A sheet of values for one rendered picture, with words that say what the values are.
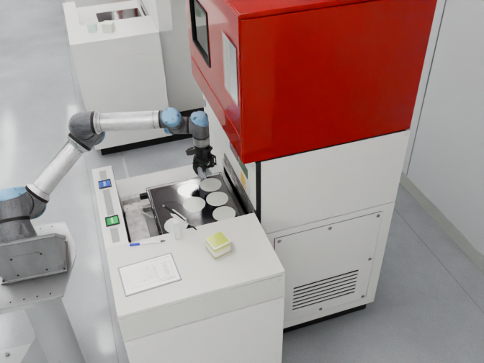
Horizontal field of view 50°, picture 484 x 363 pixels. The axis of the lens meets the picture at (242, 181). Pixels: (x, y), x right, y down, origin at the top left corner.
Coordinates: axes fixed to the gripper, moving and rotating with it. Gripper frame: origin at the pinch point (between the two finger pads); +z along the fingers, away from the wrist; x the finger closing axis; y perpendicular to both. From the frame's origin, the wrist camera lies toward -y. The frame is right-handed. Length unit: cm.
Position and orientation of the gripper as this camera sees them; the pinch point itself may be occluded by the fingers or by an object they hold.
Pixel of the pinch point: (202, 176)
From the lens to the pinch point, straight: 246.2
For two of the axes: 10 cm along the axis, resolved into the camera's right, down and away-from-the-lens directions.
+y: 7.2, 4.2, -5.5
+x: 6.9, -4.6, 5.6
